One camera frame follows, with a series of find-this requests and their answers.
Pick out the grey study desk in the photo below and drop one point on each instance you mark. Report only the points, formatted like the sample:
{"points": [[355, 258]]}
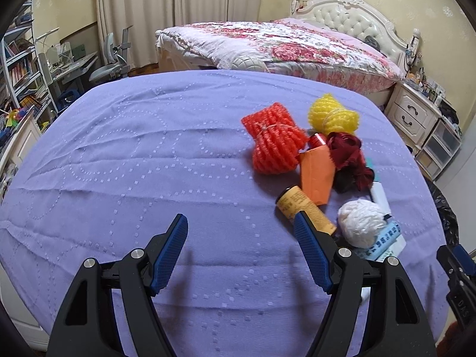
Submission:
{"points": [[74, 67]]}

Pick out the red bottle with black cap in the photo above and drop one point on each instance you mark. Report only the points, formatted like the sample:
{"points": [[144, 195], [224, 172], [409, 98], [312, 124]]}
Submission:
{"points": [[318, 141]]}

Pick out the teal scrap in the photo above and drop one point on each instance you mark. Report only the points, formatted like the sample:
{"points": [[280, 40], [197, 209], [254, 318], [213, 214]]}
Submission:
{"points": [[370, 163]]}

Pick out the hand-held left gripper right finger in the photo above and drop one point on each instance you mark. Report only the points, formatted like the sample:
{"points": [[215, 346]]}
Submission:
{"points": [[312, 256]]}

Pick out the yellow label bottle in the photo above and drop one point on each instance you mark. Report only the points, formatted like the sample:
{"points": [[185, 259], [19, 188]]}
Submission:
{"points": [[297, 200]]}

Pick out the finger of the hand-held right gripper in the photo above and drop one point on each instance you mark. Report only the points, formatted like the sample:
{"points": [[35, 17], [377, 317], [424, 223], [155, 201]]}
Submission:
{"points": [[463, 253], [448, 262]]}

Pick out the white tufted bed headboard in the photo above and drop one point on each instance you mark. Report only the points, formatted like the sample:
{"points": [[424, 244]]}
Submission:
{"points": [[349, 15]]}

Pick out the purple dotted blanket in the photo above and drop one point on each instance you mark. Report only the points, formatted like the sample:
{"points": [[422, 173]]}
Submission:
{"points": [[148, 156]]}

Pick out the colourful toys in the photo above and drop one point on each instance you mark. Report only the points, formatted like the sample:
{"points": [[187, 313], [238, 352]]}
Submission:
{"points": [[15, 119]]}

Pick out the dark clothing pile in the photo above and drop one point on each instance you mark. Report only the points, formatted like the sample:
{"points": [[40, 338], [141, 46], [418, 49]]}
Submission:
{"points": [[450, 113]]}

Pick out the floral quilt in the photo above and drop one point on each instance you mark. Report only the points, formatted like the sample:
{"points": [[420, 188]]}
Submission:
{"points": [[282, 41]]}

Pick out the dark red cloth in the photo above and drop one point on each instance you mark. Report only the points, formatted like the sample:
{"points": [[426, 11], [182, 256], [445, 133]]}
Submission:
{"points": [[346, 148]]}

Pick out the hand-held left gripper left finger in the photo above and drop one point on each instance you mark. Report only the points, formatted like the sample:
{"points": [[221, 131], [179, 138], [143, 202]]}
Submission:
{"points": [[171, 254]]}

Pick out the blue and white packet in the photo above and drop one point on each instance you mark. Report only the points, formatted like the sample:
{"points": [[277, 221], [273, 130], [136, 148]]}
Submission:
{"points": [[386, 238]]}

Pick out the black trash bag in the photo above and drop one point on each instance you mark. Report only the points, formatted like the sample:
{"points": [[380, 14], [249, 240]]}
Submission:
{"points": [[446, 212]]}

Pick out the white yarn ball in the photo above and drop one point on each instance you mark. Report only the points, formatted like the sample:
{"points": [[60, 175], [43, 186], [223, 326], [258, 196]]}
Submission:
{"points": [[360, 221]]}

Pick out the plastic drawer unit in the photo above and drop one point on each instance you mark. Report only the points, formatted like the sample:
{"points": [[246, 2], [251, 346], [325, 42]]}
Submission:
{"points": [[440, 148]]}

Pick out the white low cabinet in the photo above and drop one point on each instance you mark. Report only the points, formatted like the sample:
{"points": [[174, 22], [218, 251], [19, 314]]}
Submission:
{"points": [[18, 145]]}

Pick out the group of bottles on nightstand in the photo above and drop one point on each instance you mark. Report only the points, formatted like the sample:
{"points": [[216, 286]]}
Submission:
{"points": [[424, 78]]}

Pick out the beige curtains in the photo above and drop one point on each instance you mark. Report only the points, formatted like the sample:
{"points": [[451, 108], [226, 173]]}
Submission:
{"points": [[148, 15]]}

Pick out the white nightstand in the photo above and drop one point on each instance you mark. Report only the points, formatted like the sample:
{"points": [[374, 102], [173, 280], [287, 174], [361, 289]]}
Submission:
{"points": [[409, 115]]}

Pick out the white desk lamp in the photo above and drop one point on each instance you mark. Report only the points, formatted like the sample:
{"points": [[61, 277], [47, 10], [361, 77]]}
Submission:
{"points": [[46, 39]]}

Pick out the grey desk chair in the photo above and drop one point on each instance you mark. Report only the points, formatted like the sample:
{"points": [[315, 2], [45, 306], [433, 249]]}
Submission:
{"points": [[109, 68]]}

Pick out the yellow foam net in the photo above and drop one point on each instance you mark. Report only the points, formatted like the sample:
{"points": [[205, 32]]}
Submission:
{"points": [[331, 113]]}

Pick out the orange foam net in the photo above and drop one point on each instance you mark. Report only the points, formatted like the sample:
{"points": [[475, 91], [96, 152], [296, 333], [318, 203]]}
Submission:
{"points": [[275, 137]]}

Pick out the white tube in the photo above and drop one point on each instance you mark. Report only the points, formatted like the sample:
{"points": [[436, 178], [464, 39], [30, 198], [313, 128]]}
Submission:
{"points": [[379, 197]]}

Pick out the white bookshelf with books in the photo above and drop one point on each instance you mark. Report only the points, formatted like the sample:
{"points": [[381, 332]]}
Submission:
{"points": [[18, 70]]}

